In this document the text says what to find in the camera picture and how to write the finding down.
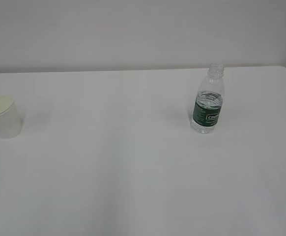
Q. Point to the clear green-label water bottle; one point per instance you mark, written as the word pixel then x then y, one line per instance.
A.
pixel 209 100

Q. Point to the white paper cup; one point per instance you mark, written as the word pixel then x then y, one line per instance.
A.
pixel 10 121

